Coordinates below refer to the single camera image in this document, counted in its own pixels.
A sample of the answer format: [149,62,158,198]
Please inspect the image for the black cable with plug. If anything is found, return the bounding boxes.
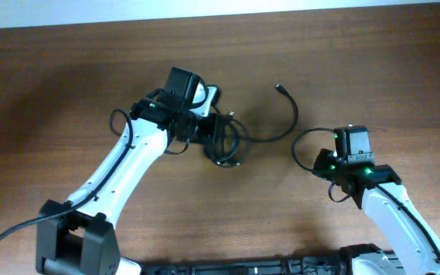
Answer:
[248,83,300,144]

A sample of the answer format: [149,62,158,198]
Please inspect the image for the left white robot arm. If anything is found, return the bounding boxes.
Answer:
[35,67,219,275]

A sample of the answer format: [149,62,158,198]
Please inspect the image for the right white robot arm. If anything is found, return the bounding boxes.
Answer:
[312,126,440,274]

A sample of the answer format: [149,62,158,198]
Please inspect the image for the right camera black cable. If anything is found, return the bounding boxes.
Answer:
[290,127,353,203]

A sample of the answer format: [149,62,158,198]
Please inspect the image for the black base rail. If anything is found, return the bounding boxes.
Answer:
[141,257,348,275]

